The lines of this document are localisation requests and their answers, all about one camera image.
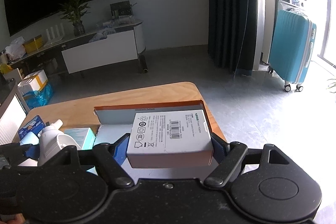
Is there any white plug device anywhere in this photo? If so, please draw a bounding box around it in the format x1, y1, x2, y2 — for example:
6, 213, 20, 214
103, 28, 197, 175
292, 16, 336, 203
38, 119, 81, 166

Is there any blue tissue pack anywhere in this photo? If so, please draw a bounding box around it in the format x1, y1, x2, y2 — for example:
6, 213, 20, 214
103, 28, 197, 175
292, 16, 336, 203
18, 115, 46, 140

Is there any teal adhesive bandages box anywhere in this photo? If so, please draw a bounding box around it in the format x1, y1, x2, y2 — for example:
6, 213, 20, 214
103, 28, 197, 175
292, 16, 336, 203
64, 127, 96, 150

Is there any white power adapter box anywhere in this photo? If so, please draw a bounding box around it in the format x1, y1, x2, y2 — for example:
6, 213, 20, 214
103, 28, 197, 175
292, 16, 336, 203
126, 110, 214, 169

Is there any toothpick jar light blue lid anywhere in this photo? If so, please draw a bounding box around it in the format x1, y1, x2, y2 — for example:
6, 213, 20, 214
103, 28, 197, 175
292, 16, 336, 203
19, 132, 39, 145

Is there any orange white cardboard tray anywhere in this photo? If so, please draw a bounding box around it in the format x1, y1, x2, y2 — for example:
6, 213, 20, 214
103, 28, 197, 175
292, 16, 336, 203
94, 100, 218, 181

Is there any curved white side counter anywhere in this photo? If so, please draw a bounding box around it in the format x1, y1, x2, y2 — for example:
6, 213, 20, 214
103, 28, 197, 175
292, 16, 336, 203
1, 75, 30, 145

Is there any blue plastic bag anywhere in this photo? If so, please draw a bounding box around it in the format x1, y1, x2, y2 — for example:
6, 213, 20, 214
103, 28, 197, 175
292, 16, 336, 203
23, 83, 54, 110

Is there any white yellow cardboard box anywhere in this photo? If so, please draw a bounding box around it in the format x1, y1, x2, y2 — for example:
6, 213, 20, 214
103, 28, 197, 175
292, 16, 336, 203
18, 69, 49, 95

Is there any white plastic bag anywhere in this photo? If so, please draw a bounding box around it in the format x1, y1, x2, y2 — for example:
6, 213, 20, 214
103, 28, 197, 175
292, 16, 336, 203
5, 36, 26, 61

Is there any white TV cabinet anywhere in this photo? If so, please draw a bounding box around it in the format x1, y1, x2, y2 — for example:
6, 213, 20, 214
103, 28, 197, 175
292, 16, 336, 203
62, 20, 148, 73

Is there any white router with antennas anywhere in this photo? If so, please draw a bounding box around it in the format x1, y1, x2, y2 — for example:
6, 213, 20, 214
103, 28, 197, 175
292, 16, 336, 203
45, 23, 65, 46

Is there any spider plant on floor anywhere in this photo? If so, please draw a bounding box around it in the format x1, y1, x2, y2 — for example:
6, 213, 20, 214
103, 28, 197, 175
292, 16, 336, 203
326, 78, 336, 94

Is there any teal suitcase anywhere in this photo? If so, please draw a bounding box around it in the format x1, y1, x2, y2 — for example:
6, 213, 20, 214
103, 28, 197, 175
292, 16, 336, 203
268, 9, 317, 92

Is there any dark framed picture box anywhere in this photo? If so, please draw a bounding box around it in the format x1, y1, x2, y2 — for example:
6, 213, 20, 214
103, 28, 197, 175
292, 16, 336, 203
110, 1, 133, 19

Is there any potted plant in glass vase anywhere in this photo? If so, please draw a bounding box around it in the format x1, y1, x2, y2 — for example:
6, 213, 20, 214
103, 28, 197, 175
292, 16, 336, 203
60, 0, 90, 36

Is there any dark green curtain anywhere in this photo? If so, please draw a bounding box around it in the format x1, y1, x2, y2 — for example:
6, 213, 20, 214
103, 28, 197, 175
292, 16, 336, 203
208, 0, 263, 76

